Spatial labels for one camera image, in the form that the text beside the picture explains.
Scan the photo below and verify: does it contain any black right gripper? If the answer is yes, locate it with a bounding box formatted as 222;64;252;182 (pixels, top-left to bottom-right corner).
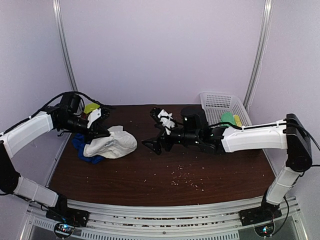
141;123;200;157

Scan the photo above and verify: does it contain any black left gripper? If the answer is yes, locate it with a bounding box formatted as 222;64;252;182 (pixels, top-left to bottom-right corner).
59;114;111;144

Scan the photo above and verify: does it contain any white towel with blue emblem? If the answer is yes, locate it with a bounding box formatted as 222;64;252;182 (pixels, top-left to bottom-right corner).
83;125;138;159

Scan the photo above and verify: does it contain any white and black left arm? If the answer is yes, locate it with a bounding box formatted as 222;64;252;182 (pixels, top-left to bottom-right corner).
0;91;113;222

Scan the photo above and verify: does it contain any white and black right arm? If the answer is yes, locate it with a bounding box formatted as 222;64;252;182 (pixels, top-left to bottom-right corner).
142;106;313;221

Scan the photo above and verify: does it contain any red floral ceramic bowl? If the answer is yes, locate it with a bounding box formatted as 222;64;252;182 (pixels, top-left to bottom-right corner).
80;112;89;121

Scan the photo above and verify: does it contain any lime green plastic bowl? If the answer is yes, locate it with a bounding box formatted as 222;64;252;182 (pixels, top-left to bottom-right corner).
83;102;100;115

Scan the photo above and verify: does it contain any blue microfiber towel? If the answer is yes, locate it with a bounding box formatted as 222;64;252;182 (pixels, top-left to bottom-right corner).
71;133;105;164

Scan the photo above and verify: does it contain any white perforated plastic basket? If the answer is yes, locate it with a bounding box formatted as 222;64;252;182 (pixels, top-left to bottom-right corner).
199;92;252;126

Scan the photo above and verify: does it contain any rolled green towel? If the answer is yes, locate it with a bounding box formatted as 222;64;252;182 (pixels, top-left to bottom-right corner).
220;112;237;127

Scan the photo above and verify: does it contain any left round circuit board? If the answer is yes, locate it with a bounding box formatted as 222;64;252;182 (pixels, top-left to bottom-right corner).
53;222;75;239

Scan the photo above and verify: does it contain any round circuit board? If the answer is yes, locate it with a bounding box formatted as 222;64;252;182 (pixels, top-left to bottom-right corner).
53;222;75;239
254;222;275;238

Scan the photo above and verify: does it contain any right round circuit board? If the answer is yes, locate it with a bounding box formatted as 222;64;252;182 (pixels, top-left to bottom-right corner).
254;222;275;238

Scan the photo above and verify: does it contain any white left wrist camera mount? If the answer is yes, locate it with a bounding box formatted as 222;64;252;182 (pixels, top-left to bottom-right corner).
87;108;102;129

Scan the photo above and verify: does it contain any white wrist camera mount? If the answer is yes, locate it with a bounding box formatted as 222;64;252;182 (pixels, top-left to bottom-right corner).
157;109;176;136
87;108;102;129

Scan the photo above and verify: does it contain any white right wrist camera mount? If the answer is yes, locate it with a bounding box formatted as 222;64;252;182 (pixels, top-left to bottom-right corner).
157;109;176;136

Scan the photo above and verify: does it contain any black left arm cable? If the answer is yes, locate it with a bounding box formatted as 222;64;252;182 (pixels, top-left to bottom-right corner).
0;91;116;137

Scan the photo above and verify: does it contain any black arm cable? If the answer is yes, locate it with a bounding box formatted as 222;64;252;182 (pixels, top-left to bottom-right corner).
282;117;320;226
0;91;116;137

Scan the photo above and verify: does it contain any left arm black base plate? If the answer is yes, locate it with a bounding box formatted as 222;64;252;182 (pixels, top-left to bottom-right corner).
45;208;90;227

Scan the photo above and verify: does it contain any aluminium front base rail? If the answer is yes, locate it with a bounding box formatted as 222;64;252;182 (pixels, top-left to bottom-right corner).
18;197;311;240

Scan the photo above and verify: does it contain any left aluminium frame post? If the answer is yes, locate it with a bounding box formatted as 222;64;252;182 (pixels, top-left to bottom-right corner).
52;0;78;91

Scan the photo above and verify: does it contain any aluminium frame post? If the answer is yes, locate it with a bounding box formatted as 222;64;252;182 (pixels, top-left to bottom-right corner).
52;0;78;91
243;0;273;110

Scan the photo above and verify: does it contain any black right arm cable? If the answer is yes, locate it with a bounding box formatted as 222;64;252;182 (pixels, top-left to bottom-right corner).
282;117;320;226

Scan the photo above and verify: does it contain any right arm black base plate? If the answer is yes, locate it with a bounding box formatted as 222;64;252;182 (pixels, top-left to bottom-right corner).
238;207;282;227

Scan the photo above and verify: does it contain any right aluminium frame post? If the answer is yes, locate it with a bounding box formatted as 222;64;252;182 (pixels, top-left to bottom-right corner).
243;0;273;110

